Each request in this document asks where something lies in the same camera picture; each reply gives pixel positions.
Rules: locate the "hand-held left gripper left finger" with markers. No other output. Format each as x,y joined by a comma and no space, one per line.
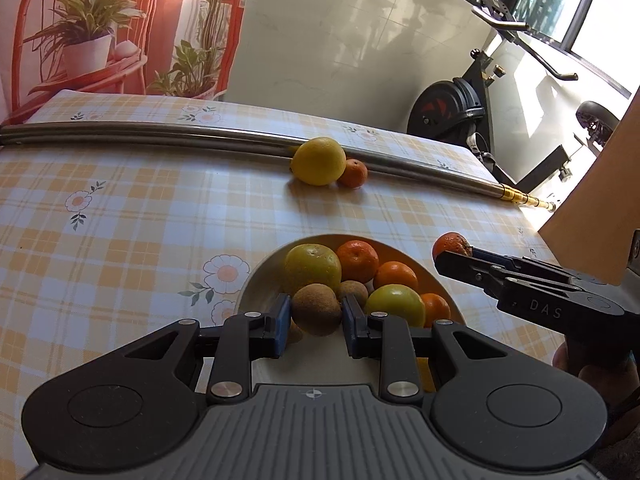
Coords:
282,327

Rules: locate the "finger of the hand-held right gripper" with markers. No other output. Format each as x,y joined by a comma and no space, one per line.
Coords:
520,266
465,267

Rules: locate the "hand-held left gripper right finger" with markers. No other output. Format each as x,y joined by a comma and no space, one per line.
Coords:
351,330

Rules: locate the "brown kiwi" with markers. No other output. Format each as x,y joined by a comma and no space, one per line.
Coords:
352,291
314,310
295,333

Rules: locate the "orange tangerine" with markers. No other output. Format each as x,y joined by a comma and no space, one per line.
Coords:
357,260
436,309
396,276
451,244
354,174

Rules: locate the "white bowl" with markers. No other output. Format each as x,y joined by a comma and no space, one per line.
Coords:
260,285

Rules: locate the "green-yellow apple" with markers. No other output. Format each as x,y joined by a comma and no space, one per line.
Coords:
312,266
395,306

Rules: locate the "person's right hand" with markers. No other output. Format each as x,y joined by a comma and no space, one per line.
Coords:
605,382

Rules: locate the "steel pole with gold tip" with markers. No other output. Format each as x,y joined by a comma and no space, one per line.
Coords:
515,194

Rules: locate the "tan board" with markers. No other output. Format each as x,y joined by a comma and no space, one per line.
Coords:
600,210

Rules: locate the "black exercise bike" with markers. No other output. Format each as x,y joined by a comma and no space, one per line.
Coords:
450,105

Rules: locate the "large yellow citrus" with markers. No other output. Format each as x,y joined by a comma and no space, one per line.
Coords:
319,161

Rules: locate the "plain steel pole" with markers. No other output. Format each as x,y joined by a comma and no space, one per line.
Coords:
150,129

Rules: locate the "printed wall tapestry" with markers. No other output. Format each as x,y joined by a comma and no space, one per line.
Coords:
100,25

